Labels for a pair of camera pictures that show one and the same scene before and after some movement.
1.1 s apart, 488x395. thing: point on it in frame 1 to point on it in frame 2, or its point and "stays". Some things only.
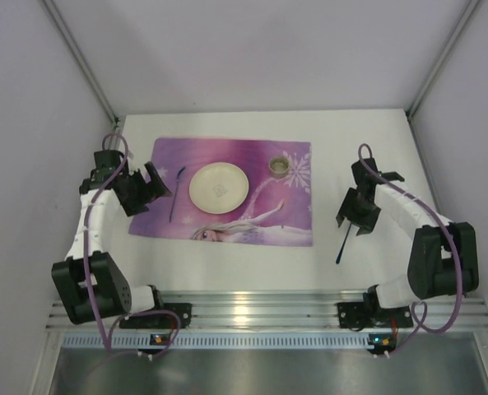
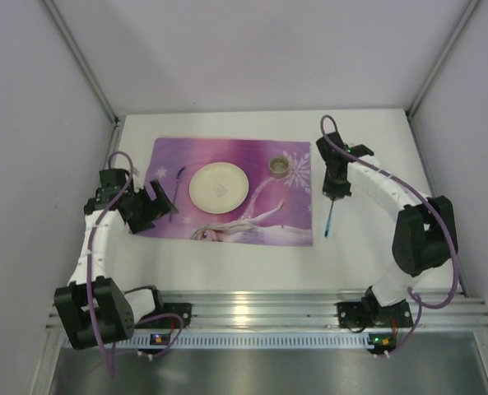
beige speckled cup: (279, 166) stays
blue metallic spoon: (338, 257) to (329, 220)
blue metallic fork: (182, 169) stays
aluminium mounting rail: (295, 309) stays
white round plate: (219, 188) stays
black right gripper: (359, 218) to (336, 188)
